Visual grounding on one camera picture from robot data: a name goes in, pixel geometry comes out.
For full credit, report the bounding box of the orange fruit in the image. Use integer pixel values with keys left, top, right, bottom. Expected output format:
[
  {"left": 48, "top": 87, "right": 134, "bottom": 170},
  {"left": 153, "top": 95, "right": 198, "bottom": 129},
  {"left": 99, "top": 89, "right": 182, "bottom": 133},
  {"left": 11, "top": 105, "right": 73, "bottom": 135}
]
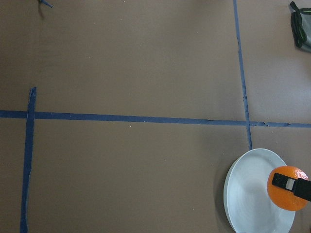
[{"left": 267, "top": 166, "right": 309, "bottom": 211}]

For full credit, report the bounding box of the light blue plate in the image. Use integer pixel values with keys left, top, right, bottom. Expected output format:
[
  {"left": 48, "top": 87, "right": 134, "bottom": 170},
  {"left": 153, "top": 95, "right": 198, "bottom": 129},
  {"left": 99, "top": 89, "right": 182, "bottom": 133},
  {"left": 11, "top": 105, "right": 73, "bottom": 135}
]
[{"left": 224, "top": 149, "right": 295, "bottom": 233}]

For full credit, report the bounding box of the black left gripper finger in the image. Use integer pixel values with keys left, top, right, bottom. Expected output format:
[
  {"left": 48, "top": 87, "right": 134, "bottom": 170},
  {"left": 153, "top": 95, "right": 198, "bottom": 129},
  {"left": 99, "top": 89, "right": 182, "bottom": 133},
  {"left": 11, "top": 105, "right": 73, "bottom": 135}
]
[{"left": 271, "top": 173, "right": 311, "bottom": 201}]

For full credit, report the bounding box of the grey folded cloth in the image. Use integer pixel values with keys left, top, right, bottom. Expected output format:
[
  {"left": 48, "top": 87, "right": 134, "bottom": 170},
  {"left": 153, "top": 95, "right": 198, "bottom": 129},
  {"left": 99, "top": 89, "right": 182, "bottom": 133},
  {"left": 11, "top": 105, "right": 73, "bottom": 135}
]
[{"left": 290, "top": 1, "right": 311, "bottom": 52}]

